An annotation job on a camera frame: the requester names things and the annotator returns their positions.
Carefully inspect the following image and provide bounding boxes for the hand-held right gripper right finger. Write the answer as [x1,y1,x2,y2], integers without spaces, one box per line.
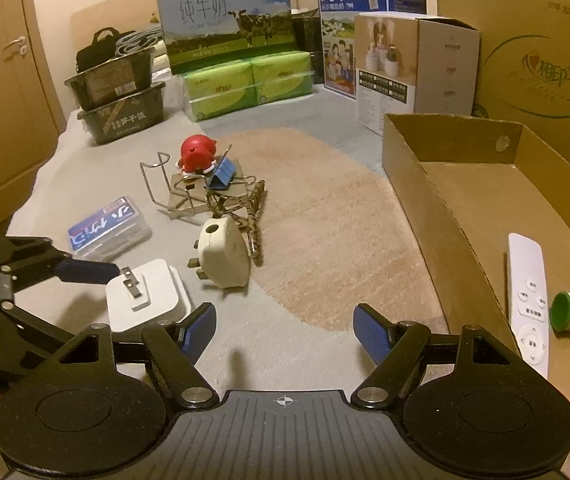
[351,304,521,408]

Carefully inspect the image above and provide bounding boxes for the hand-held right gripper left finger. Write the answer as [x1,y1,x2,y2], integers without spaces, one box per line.
[57,302,221,408]

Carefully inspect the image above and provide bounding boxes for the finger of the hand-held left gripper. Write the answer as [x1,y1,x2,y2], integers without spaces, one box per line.
[0,301,93,351]
[0,236,120,293]

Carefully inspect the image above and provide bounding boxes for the clear box with blue label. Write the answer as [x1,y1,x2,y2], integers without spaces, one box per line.
[67,195,153,261]

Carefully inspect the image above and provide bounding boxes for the white square charger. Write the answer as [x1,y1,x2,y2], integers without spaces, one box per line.
[106,258,194,334]

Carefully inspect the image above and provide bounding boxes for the cream three-pin plug adapter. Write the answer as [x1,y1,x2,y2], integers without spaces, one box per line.
[187,216,252,291]

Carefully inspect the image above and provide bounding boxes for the metal wire holder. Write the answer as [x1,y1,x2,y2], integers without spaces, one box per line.
[140,150,207,217]

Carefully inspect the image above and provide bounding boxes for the cardboard tray box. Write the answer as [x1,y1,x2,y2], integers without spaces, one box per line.
[381,112,570,421]

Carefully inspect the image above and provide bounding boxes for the braided brown cord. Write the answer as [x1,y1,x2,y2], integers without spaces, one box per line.
[205,180,267,267]

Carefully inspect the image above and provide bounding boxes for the blue binder clip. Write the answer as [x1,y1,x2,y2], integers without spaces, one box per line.
[205,156,258,192]

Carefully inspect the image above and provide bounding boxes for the red pig toy figure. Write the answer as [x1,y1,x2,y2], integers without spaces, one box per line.
[177,133,218,178]

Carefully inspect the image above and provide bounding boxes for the white remote control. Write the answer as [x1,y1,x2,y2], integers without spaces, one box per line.
[508,232,551,379]

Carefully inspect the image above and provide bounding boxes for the wooden door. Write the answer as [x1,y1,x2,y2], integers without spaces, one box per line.
[0,0,66,231]

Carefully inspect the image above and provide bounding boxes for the stacked dark food trays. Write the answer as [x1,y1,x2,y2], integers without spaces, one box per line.
[63,47,158,111]

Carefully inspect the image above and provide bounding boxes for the black bag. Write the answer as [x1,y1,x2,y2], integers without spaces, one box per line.
[75,27,138,77]

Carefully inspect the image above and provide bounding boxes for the green tissue pack bundle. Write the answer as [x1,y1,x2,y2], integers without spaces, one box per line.
[180,50,314,122]

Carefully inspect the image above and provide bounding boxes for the white humidifier box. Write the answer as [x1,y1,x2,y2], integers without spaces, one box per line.
[354,11,481,137]

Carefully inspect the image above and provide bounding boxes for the milk carton box with cow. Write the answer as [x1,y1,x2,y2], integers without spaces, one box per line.
[155,0,296,75]

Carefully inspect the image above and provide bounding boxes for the blue milk carton box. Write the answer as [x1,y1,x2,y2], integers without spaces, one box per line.
[315,0,427,99]

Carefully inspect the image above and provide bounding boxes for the small black box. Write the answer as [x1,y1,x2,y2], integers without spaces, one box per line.
[291,8,323,54]

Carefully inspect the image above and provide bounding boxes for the large brown cardboard box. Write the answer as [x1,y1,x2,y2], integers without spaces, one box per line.
[435,0,570,142]

